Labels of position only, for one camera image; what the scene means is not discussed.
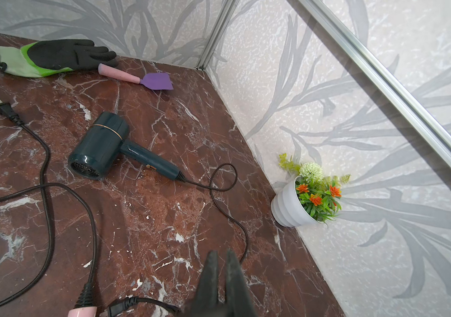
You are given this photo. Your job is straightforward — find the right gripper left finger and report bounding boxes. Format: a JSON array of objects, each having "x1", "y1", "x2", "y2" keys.
[{"x1": 189, "y1": 251, "x2": 218, "y2": 316}]

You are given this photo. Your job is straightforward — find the purple pink spatula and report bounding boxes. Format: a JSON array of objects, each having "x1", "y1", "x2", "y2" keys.
[{"x1": 98, "y1": 63, "x2": 173, "y2": 91}]

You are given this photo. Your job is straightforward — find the white pot artificial flowers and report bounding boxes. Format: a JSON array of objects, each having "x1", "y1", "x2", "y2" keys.
[{"x1": 270, "y1": 153, "x2": 350, "y2": 228}]

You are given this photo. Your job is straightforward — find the dark green hair dryer left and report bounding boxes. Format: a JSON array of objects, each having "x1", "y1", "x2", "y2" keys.
[{"x1": 68, "y1": 112, "x2": 185, "y2": 182}]

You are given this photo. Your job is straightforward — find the horizontal aluminium frame bar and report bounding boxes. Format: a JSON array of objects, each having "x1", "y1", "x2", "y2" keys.
[{"x1": 299, "y1": 1, "x2": 451, "y2": 169}]

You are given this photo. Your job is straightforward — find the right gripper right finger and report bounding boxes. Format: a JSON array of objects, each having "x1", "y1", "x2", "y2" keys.
[{"x1": 225, "y1": 250, "x2": 257, "y2": 317}]

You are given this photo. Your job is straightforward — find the pink hair dryer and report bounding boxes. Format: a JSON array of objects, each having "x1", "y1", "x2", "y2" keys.
[{"x1": 67, "y1": 306, "x2": 97, "y2": 317}]

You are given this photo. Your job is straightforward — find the black cord of pink dryer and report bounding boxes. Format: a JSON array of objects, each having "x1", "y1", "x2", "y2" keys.
[{"x1": 0, "y1": 96, "x2": 99, "y2": 316}]

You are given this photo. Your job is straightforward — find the black green work glove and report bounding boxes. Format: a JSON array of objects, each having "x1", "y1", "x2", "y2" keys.
[{"x1": 0, "y1": 39, "x2": 119, "y2": 78}]

